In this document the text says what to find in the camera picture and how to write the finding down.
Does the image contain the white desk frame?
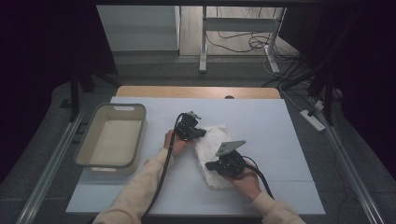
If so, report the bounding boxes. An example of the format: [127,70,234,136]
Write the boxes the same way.
[199,6,288,75]

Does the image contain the aluminium rail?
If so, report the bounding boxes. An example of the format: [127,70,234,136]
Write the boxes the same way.
[15,110,87,224]
[323,120,387,224]

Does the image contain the white cabinet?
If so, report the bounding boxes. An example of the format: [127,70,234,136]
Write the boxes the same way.
[96,5,181,52]

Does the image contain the white power strip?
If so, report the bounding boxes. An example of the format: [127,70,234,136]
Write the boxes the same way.
[299,109,326,133]

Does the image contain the person's right hand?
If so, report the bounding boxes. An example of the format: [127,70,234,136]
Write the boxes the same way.
[223,161,262,202]

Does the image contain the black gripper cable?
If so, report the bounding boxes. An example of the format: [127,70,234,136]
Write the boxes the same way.
[139,112,187,218]
[242,155,276,201]

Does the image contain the dark curtain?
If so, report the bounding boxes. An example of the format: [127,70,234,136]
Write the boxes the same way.
[278,0,396,172]
[0,0,120,185]

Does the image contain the white baby romper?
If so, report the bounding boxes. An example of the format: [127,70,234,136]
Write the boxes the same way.
[194,124,238,190]

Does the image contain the black floor cables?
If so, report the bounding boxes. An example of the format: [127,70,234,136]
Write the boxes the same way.
[205,6,302,63]

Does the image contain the beige plastic basket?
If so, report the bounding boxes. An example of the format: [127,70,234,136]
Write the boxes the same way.
[73,103,148,176]

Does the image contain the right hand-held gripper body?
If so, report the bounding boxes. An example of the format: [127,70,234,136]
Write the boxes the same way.
[215,140,248,178]

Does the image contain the white table board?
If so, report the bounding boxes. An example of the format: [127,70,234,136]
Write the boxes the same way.
[65,96,326,217]

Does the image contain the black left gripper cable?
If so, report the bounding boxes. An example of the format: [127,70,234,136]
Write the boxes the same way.
[139,112,187,218]

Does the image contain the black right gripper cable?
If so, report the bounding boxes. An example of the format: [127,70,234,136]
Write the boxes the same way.
[242,155,276,201]

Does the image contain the person's left hand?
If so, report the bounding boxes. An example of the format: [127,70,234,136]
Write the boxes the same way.
[163,129,194,159]

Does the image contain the black metal stand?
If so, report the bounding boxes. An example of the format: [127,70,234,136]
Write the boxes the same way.
[279,12,356,127]
[68,62,122,123]

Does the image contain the white floor cable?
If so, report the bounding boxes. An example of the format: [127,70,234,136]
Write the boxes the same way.
[262,46,304,113]

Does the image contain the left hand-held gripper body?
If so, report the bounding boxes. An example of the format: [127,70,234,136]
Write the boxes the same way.
[174,110,203,142]

